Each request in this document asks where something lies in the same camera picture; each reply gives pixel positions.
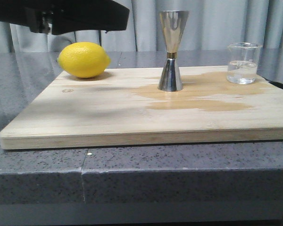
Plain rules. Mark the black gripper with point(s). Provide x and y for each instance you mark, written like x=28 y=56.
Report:
x=68 y=15

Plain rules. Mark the steel double jigger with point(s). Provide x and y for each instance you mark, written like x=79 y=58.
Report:
x=172 y=24

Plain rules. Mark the clear glass beaker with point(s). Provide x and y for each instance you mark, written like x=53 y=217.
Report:
x=243 y=62

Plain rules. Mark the yellow lemon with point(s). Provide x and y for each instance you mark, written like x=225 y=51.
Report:
x=83 y=59

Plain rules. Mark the wooden cutting board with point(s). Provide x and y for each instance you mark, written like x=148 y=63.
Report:
x=125 y=107

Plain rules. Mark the grey curtain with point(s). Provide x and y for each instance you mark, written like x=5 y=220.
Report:
x=212 y=25

